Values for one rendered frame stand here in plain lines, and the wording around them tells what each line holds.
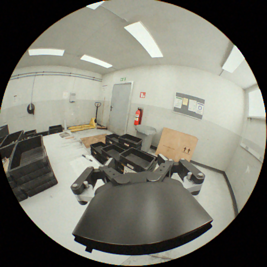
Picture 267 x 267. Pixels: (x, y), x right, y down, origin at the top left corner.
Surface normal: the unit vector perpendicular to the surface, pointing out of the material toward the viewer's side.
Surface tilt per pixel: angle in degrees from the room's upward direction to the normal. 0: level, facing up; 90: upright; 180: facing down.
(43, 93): 90
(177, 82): 90
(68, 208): 0
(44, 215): 0
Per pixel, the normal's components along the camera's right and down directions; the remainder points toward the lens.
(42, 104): 0.81, 0.30
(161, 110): -0.56, 0.17
